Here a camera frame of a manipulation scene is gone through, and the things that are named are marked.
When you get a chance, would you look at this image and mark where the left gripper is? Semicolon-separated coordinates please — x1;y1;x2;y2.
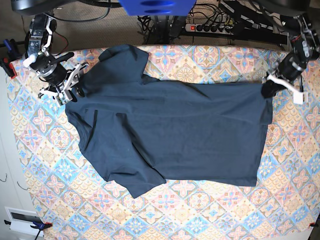
261;52;307;98

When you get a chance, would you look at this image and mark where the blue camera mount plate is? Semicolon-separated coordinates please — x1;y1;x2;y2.
118;0;196;17

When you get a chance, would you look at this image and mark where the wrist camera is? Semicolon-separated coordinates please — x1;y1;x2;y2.
293;91;309;105
54;90;73;106

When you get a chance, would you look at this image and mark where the dark navy t-shirt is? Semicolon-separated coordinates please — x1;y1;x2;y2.
65;44;273;198

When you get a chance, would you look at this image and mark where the blue orange clamp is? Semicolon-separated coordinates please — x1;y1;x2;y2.
4;220;53;240
0;38;19;79

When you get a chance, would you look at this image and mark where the white power strip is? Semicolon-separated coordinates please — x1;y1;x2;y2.
184;23;231;34

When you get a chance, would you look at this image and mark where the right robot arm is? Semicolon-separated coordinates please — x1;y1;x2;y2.
23;13;89;106

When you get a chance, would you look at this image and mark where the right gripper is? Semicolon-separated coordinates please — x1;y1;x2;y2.
38;62;89;99

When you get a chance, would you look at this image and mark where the patterned colourful tablecloth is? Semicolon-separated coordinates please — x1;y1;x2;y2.
5;60;320;240

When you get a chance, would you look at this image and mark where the blue orange clamp bottom left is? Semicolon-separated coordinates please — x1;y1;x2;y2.
4;220;53;240

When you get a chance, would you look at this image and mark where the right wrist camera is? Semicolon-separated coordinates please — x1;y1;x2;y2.
54;90;73;106

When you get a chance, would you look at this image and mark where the white wall outlet box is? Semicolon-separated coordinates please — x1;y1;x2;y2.
4;206;41;237

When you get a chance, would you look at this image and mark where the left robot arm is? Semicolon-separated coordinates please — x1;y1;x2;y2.
261;13;320;99

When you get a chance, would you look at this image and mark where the blue orange clamp top left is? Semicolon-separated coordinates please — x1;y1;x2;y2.
0;38;19;79

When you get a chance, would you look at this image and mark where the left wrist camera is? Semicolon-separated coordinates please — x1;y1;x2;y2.
293;91;309;105

